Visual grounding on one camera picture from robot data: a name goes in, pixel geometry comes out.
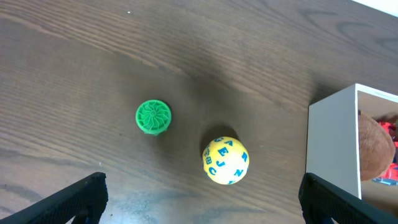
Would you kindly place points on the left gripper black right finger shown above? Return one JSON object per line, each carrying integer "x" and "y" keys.
{"x": 323, "y": 202}

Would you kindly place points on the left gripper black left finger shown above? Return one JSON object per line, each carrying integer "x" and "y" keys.
{"x": 82, "y": 202}

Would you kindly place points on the red toy truck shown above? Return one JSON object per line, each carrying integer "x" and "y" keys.
{"x": 389, "y": 176}

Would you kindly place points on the brown plush toy with carrot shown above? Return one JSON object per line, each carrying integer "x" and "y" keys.
{"x": 373, "y": 147}

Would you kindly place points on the white cardboard box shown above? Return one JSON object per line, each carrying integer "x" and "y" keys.
{"x": 333, "y": 141}

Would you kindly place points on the yellow ball with blue letters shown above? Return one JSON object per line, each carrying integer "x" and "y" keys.
{"x": 225, "y": 160}

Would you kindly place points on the green ribbed plastic wheel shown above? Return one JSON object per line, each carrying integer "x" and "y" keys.
{"x": 153, "y": 117}

